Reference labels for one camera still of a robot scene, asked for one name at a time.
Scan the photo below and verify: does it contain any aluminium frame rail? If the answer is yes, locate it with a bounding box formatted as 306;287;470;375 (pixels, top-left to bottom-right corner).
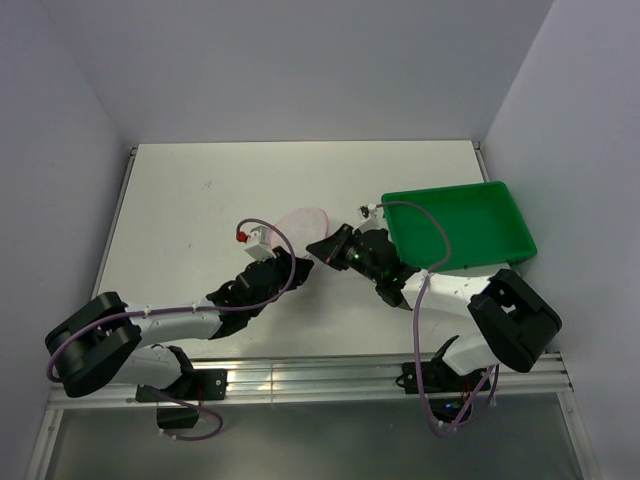
49;352;574;406

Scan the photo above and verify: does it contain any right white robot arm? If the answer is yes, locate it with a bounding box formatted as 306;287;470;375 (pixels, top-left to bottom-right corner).
306;224;562;393

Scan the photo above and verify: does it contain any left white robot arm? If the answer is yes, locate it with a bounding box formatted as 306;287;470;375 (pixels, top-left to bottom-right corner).
45;247;314;399

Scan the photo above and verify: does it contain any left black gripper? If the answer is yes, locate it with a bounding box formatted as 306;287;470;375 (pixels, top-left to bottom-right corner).
247;245;313;317

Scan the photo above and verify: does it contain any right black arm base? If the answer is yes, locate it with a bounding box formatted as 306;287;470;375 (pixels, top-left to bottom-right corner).
421;360;495;423

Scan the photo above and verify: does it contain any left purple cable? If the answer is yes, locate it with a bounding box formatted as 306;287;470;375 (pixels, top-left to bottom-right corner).
45;218;297;444

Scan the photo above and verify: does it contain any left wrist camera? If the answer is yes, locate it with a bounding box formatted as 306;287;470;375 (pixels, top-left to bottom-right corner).
236;225;276;261

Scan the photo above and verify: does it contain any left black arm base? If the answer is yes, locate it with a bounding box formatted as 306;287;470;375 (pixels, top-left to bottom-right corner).
134;369;227;441

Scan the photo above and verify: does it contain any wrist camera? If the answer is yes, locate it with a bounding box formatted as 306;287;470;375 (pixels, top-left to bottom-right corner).
356;203;380;233
236;225;276;261

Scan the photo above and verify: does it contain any green plastic tray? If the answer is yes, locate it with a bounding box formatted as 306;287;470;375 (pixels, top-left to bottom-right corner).
381;181;537;271

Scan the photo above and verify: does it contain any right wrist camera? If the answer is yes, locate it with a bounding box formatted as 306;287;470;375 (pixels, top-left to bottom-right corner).
356;203;380;233

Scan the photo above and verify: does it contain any purple cable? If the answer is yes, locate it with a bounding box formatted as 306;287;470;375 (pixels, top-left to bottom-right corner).
45;218;297;444
374;201;501;439

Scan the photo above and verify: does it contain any mesh laundry bag pink trim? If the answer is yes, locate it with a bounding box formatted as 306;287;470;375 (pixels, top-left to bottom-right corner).
275;207;330;259

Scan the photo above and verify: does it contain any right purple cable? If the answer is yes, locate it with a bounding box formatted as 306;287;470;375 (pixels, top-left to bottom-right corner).
374;201;501;439

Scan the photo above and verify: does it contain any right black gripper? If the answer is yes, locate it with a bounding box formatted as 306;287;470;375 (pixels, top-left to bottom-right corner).
307;223;381;284

